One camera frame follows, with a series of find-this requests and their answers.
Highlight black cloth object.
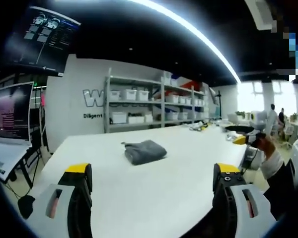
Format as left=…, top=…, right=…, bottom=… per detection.
left=17, top=194, right=36, bottom=220

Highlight black laptop stand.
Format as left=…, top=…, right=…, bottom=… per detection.
left=1, top=146, right=44, bottom=190

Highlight grey towel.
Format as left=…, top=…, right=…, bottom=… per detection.
left=121, top=139, right=168, bottom=166

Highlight person's right hand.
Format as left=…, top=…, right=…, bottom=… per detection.
left=257, top=135, right=277, bottom=156

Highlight ceiling air vent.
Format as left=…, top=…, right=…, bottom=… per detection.
left=245, top=0, right=278, bottom=31

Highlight black tripod stand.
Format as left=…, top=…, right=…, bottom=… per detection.
left=216, top=89, right=224, bottom=120

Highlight long ceiling light strip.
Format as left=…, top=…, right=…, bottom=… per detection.
left=131, top=0, right=242, bottom=84

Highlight white laptop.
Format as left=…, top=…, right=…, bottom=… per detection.
left=0, top=81, right=35, bottom=182

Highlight yellow and white tools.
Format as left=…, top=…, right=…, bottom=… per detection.
left=188, top=120, right=211, bottom=132

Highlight hanging black monitor screen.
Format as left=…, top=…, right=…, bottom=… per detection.
left=2, top=6, right=82, bottom=77

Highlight rows of white storage boxes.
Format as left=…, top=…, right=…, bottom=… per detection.
left=110, top=71, right=209, bottom=124

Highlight grey metal shelf rack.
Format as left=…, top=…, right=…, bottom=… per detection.
left=103, top=68, right=211, bottom=134

